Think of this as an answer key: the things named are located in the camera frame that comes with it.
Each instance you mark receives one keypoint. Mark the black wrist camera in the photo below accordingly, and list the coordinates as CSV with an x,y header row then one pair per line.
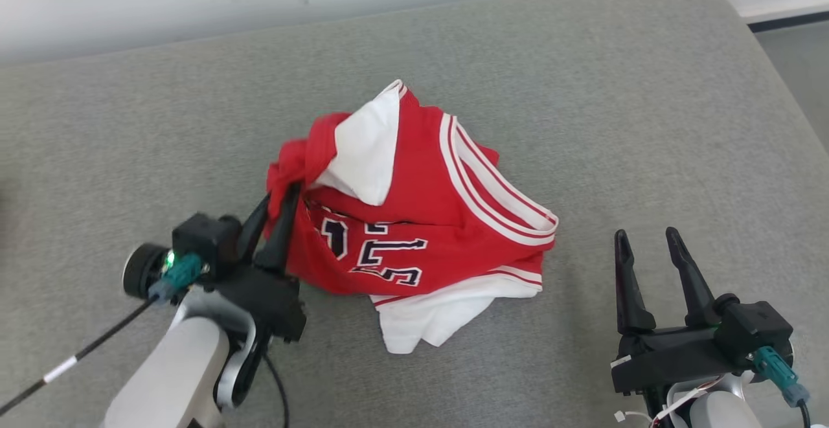
x,y
754,331
204,240

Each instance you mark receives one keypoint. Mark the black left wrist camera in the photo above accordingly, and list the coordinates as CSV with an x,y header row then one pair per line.
x,y
204,240

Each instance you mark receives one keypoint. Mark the black skirting strip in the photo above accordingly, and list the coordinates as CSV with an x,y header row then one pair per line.
x,y
790,21

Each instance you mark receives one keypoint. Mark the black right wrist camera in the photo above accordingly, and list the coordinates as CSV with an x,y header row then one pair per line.
x,y
754,331

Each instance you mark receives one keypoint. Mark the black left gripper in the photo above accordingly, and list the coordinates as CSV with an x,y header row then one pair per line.
x,y
272,298

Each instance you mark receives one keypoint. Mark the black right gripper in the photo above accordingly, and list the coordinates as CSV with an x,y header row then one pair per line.
x,y
673,357

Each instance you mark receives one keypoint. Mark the red white sports jersey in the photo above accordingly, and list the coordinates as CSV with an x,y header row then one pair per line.
x,y
421,182

